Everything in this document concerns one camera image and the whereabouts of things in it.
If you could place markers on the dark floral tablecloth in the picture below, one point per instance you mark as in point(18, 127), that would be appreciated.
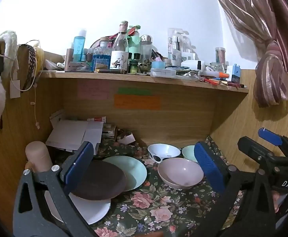
point(158, 202)

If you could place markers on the dark brown plate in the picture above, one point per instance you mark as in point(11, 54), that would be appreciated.
point(102, 180)

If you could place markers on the white furry headband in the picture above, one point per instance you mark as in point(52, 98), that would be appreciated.
point(10, 47)

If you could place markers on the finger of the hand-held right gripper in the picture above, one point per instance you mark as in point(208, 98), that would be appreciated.
point(270, 136)
point(257, 150)

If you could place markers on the green sticky note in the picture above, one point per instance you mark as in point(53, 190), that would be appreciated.
point(134, 91)

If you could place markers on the white bowl with black spots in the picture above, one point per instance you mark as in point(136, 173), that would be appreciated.
point(162, 149)

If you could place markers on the pink sticky note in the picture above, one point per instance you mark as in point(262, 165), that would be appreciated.
point(93, 91)

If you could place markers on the wooden desk shelf unit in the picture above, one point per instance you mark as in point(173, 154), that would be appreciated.
point(183, 118)

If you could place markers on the orange marker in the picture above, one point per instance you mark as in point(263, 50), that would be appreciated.
point(223, 75)

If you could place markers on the beige cosmetic tube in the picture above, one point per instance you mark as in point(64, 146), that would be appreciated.
point(68, 59)

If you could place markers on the small bronze dish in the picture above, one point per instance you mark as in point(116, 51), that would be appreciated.
point(144, 67)

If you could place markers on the person's right hand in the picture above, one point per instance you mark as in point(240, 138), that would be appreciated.
point(280, 201)

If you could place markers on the small white box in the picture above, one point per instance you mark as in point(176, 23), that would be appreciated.
point(127, 138)

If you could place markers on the clear bottle with silver cap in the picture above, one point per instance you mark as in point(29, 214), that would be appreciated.
point(145, 49)

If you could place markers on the small dark green jar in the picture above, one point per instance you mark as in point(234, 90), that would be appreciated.
point(133, 68)

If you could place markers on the dark braided headband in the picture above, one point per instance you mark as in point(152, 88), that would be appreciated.
point(31, 59)

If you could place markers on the tall clear labelled glass bottle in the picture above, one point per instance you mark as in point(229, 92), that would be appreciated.
point(119, 61)

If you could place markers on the blue and white sharpener box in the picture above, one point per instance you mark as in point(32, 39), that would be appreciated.
point(235, 74)

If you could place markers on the blue toner bottle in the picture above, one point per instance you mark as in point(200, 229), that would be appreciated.
point(79, 47)

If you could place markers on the orange sticky note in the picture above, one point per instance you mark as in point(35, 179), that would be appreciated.
point(136, 101)

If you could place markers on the stack of white papers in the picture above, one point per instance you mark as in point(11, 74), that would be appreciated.
point(69, 133)

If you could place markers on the white charger plug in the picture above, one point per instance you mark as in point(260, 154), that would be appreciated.
point(15, 90)

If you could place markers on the light blue box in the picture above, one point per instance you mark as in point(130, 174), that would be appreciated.
point(157, 65)

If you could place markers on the pale yellow headband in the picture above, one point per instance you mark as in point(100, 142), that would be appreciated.
point(39, 54)

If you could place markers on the red pen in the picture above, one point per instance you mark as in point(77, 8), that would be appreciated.
point(211, 81)

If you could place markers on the pale pink thermos bottle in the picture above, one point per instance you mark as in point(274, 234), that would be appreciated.
point(37, 155)

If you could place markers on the clear tube of sticks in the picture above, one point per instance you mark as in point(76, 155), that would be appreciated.
point(220, 55)

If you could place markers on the white lying bottle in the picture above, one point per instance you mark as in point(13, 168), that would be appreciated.
point(189, 64)

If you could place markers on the white plate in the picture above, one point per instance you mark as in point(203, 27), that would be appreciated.
point(92, 207)

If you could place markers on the white blister pack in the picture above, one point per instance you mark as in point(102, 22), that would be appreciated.
point(176, 47)

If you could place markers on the mint green bowl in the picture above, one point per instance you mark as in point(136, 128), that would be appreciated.
point(189, 153)

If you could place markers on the pink striped curtain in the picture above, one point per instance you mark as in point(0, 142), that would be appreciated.
point(257, 17)

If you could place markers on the pale pink bowl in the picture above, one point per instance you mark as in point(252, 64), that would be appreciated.
point(181, 172)

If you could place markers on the stack of dark booklets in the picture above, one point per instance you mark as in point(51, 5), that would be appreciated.
point(109, 131)

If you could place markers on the clear plastic case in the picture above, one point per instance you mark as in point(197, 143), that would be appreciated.
point(163, 72)

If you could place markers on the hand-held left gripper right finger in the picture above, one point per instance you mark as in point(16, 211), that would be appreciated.
point(209, 167)

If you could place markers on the mint green plate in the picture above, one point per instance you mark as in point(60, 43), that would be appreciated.
point(134, 170)

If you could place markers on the green pump bottle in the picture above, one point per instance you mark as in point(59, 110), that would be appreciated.
point(135, 44)

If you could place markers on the small glass jar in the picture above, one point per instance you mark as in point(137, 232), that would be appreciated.
point(217, 68)

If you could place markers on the square bottle with blue liquid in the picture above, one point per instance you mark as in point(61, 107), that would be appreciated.
point(101, 59)

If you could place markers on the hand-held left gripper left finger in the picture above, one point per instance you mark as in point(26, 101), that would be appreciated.
point(78, 165)

